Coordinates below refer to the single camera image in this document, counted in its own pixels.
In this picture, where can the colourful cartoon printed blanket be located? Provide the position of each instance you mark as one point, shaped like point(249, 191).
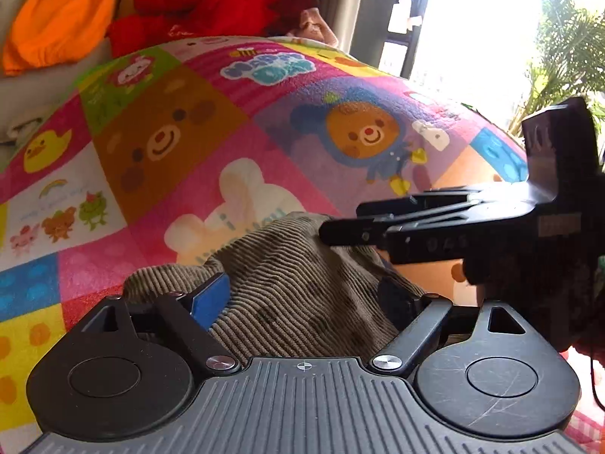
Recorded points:
point(198, 151)

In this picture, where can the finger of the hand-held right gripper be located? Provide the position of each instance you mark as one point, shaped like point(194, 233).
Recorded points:
point(425, 205)
point(425, 243)

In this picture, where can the pink doll face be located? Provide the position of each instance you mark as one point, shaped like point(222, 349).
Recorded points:
point(314, 26)

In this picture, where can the orange plush cushion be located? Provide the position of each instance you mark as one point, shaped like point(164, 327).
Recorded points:
point(61, 19)

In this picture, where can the green palm plant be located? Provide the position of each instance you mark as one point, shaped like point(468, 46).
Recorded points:
point(567, 52)

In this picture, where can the beige sofa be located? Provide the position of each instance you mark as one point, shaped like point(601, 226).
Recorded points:
point(42, 85)

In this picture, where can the red plush toy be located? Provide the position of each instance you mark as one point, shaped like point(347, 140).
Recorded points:
point(203, 4)

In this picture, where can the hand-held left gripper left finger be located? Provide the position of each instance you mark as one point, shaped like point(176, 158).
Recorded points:
point(210, 300)

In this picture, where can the person's right hand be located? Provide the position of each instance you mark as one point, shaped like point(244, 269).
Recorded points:
point(529, 302)

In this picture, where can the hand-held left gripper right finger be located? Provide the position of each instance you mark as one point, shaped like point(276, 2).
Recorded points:
point(416, 314)

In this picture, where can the dark window frame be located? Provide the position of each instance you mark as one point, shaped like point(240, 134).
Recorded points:
point(401, 23)

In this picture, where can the grey curtain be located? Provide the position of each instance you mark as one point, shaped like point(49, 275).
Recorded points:
point(338, 4)

